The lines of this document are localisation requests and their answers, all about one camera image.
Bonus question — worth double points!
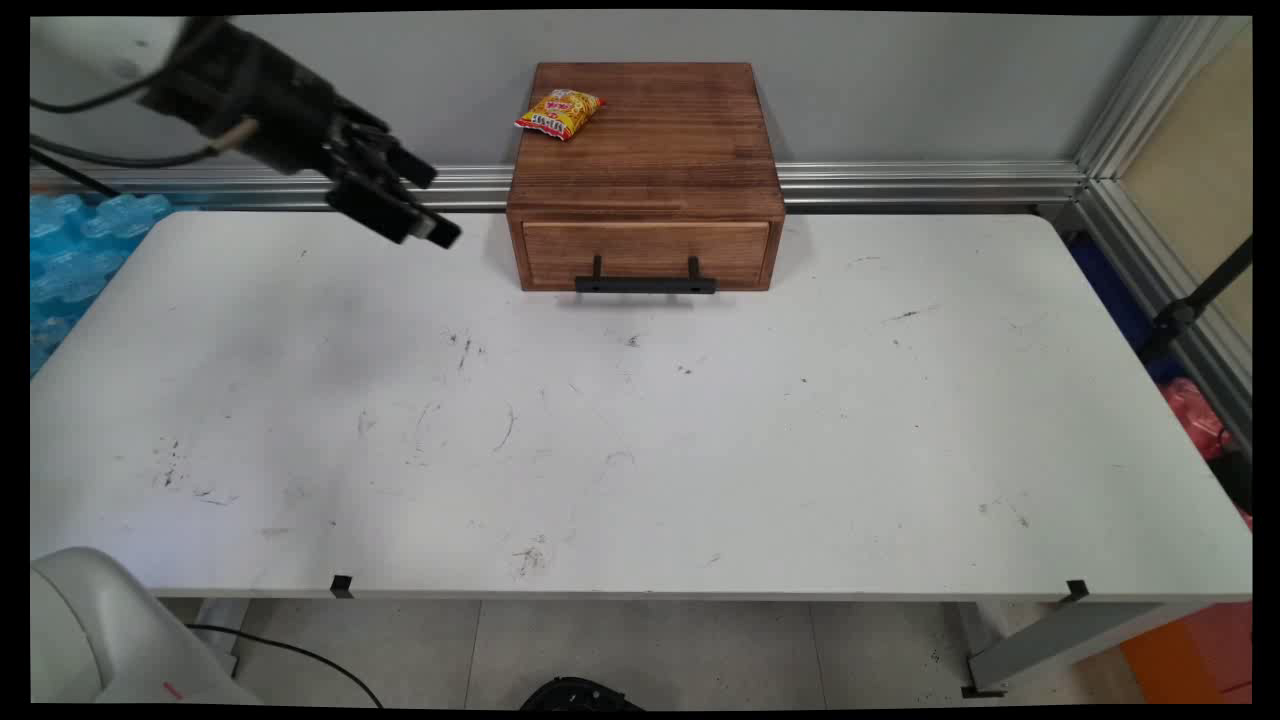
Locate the wooden drawer box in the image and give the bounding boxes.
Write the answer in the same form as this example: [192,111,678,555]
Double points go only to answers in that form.
[506,62,787,293]

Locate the black round object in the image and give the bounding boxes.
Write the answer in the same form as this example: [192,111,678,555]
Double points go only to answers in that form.
[519,677,647,711]

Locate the black floor cable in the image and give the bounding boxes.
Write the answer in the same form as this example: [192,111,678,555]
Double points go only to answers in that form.
[185,623,387,709]

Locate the orange box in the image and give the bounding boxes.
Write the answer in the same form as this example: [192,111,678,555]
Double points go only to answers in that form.
[1119,601,1253,705]

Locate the white table leg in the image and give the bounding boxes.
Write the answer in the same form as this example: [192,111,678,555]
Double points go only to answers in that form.
[193,598,252,681]

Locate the horizontal aluminium rail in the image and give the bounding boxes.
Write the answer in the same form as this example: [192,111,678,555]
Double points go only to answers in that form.
[30,160,1088,212]

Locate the yellow snack packet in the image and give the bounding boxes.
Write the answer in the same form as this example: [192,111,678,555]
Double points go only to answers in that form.
[514,88,607,142]

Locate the grey table leg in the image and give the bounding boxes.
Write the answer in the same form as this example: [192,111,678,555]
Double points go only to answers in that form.
[962,600,1217,698]

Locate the red plastic bag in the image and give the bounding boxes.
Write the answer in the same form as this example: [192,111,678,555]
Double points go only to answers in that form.
[1160,377,1237,462]

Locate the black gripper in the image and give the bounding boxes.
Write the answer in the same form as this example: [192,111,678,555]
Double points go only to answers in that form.
[138,18,464,250]

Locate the blue bin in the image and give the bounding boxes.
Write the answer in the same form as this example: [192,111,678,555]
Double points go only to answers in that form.
[1064,235,1187,387]

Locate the blue bubble wrap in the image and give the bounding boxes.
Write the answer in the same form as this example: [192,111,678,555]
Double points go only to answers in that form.
[30,192,177,377]

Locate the aluminium corner frame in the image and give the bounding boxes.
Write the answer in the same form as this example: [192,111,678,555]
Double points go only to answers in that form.
[1073,15,1253,446]

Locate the black tripod leg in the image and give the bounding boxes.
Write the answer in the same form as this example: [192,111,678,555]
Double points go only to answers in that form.
[1140,236,1253,363]

